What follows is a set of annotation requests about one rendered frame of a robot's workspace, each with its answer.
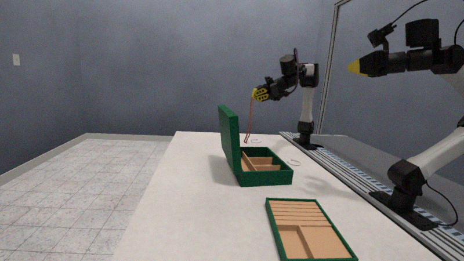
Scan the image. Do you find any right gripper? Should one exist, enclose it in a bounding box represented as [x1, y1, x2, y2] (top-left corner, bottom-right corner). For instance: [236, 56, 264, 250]
[251, 77, 287, 102]

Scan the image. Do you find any green jewelry box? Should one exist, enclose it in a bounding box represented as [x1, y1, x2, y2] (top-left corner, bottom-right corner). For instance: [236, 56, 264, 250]
[218, 105, 294, 187]

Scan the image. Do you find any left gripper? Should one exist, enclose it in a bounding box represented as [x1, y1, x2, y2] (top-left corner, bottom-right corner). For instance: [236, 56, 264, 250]
[348, 50, 407, 78]

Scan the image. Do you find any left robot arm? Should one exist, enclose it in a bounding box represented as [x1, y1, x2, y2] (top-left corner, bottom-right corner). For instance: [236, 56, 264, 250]
[367, 19, 464, 231]

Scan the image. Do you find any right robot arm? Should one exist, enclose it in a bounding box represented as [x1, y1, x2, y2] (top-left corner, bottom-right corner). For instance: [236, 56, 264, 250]
[270, 54, 319, 150]

